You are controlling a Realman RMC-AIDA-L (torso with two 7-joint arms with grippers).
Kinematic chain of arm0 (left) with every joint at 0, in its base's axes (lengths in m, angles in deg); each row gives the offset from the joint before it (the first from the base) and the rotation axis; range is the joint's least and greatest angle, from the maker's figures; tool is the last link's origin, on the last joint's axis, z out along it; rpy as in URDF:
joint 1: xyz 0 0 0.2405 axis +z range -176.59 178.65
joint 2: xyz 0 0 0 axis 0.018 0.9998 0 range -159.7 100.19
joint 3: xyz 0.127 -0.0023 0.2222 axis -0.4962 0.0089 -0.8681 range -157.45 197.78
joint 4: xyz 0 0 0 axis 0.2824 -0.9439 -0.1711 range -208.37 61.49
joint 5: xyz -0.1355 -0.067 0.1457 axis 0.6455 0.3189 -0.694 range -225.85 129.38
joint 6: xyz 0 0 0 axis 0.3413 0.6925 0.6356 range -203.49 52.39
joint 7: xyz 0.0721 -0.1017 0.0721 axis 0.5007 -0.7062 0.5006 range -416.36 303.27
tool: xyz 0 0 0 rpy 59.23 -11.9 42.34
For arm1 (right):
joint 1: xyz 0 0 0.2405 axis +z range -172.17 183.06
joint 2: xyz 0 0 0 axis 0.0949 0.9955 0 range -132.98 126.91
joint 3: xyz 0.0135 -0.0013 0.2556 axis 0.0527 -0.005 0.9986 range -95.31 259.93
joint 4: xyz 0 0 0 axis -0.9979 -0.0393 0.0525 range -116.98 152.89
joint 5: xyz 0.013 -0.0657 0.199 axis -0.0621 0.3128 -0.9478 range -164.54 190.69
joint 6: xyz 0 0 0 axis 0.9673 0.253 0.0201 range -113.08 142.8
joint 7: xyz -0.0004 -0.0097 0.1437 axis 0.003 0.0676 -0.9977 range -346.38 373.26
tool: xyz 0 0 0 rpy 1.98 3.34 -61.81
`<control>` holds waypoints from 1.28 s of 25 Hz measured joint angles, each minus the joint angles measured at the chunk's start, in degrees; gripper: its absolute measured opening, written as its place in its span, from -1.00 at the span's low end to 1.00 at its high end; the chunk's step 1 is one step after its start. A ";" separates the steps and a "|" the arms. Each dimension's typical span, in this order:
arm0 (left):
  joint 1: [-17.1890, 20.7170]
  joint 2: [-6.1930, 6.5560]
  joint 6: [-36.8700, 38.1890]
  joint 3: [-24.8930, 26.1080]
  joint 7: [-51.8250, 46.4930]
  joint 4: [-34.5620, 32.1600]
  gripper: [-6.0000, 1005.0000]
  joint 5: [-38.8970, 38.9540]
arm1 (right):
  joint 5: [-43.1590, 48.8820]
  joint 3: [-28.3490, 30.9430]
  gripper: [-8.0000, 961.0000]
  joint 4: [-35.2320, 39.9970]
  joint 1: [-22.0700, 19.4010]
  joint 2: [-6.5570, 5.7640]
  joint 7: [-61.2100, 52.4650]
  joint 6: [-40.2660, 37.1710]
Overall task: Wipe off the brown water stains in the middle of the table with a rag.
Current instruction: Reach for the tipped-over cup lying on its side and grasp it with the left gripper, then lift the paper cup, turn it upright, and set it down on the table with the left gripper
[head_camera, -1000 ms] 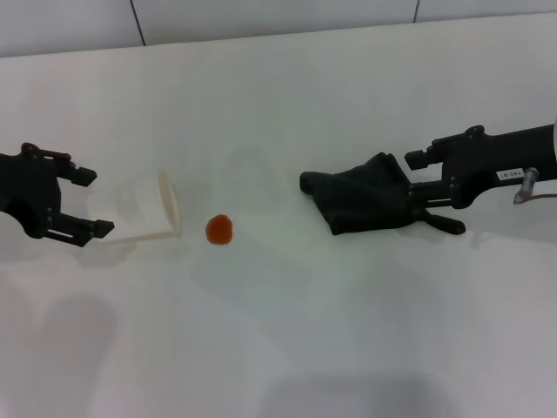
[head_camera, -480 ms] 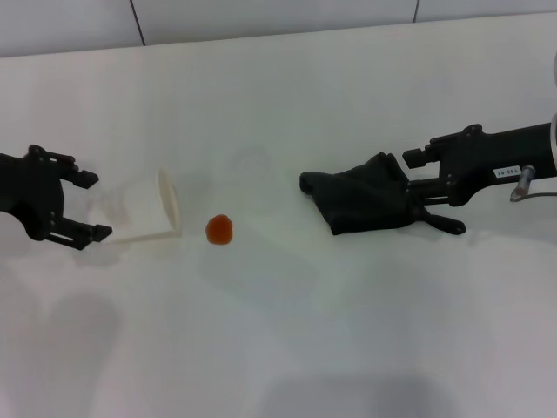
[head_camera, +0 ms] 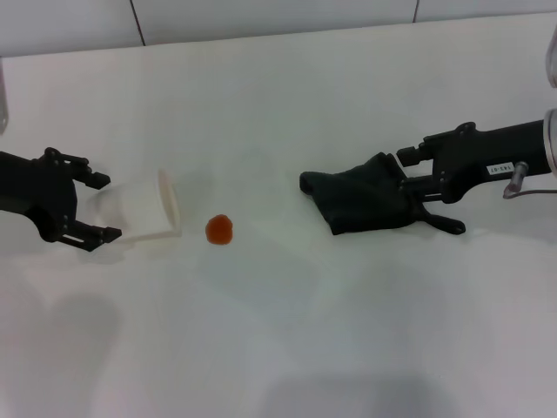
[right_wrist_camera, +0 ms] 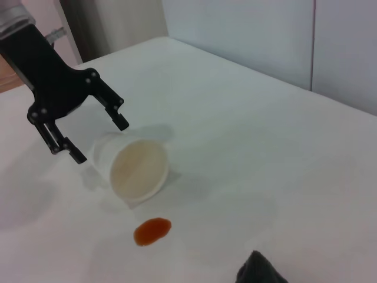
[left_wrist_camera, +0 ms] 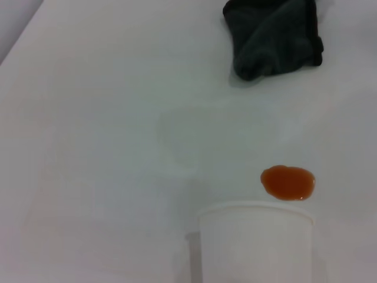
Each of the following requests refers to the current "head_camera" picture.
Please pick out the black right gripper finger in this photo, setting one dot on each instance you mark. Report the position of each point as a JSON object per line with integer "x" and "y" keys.
{"x": 411, "y": 157}
{"x": 424, "y": 187}

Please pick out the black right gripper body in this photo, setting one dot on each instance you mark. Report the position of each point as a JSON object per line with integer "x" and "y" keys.
{"x": 487, "y": 157}

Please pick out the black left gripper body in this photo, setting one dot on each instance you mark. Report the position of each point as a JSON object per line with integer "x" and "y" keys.
{"x": 39, "y": 191}

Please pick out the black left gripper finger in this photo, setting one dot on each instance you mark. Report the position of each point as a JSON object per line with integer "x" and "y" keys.
{"x": 98, "y": 179}
{"x": 93, "y": 238}

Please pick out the white paper cup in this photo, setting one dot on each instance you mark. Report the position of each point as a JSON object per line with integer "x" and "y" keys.
{"x": 148, "y": 204}

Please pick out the dark blue rag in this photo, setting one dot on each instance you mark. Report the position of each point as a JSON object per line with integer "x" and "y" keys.
{"x": 361, "y": 200}

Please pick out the small orange ball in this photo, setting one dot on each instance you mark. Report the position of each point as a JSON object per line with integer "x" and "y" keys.
{"x": 219, "y": 230}

